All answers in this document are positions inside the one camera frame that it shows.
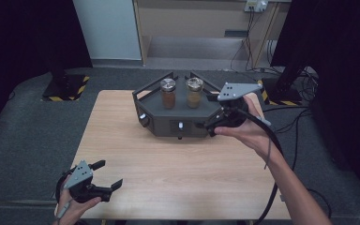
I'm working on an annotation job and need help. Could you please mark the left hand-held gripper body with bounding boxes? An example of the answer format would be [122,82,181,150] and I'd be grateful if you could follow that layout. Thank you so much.
[63,159,97,204]

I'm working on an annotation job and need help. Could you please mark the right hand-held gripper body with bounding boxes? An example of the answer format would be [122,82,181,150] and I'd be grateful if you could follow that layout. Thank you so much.
[210,82,263,129]

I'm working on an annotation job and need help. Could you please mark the tan spice jar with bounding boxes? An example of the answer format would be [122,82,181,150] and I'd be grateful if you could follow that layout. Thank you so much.
[185,77,204,110]

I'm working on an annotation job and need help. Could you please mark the black corner rack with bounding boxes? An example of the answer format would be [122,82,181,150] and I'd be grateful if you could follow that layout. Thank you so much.
[132,70,232,141]

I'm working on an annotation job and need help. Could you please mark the dark brown spice jar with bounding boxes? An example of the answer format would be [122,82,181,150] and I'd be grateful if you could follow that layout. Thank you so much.
[159,78,177,110]

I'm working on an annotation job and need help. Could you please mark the person's left hand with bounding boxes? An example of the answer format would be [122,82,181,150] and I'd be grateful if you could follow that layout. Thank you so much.
[54,184,102,225]

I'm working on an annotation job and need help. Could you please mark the person's right hand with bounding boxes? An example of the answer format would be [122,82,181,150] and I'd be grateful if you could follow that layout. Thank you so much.
[214,93,283,163]

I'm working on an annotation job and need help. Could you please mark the black stand with striped base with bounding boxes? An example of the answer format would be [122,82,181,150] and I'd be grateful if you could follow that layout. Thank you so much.
[40,46,91,102]
[256,60,308,107]

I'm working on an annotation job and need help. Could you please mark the light wooden desk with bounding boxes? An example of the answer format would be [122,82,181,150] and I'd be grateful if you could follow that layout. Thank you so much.
[132,0,293,69]

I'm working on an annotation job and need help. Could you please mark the white power strip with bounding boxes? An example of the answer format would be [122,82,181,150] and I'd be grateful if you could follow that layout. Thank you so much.
[244,0,269,13]

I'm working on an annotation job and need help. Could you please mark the dark curtain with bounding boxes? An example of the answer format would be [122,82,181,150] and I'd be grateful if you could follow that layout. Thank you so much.
[0,0,94,142]
[271,0,360,204]

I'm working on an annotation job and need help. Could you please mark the white panel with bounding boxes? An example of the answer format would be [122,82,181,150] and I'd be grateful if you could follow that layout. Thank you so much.
[72,0,143,61]

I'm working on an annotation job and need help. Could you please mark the left hand-held gripper cable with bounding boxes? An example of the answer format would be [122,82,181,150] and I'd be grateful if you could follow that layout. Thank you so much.
[54,168,77,225]

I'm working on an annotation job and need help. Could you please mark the hand-held gripper cable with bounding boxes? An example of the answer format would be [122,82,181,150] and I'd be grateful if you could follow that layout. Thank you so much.
[54,168,77,225]
[237,107,285,225]

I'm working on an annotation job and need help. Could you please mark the black hanging cables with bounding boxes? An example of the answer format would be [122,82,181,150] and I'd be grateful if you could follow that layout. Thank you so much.
[229,10,258,72]

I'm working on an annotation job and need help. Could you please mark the tangle of black floor cables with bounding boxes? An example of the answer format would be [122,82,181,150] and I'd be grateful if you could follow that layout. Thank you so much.
[262,66,321,173]

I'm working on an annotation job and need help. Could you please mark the right hand-held gripper cable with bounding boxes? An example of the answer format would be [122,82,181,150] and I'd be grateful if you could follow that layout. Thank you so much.
[237,107,285,225]

